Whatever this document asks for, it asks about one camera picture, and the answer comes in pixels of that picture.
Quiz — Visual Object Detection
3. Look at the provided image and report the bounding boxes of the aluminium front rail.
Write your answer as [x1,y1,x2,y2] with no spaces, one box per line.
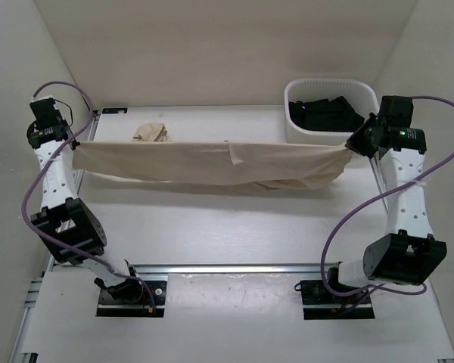
[22,263,368,315]

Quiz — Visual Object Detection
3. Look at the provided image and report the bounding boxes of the beige trousers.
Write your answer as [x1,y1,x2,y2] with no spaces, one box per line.
[73,123,353,193]

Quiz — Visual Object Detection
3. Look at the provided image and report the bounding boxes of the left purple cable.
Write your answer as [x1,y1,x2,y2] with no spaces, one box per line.
[20,80,156,318]

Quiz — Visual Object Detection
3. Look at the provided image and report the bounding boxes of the white plastic basket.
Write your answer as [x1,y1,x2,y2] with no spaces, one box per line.
[285,78,379,145]

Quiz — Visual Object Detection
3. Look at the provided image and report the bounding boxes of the black trousers in basket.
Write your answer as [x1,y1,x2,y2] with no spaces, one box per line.
[288,96,365,132]

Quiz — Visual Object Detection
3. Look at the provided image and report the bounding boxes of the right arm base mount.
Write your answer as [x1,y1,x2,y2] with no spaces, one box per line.
[294,280,375,321]

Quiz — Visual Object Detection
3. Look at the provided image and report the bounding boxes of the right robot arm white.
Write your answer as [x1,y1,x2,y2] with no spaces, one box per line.
[324,96,447,303]

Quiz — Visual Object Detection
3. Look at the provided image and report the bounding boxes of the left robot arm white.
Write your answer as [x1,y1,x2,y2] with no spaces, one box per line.
[26,96,146,303]

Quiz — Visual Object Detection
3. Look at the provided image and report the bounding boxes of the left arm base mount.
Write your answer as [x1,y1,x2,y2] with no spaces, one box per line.
[95,278,167,318]

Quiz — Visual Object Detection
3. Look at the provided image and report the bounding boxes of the purple cable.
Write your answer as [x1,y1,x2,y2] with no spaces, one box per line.
[20,80,156,318]
[320,95,454,315]

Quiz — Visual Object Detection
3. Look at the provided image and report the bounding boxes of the dark corner sticker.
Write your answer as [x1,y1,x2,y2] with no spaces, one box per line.
[101,107,128,114]

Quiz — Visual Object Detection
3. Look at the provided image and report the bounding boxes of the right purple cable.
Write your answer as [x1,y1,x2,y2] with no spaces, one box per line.
[320,95,454,315]

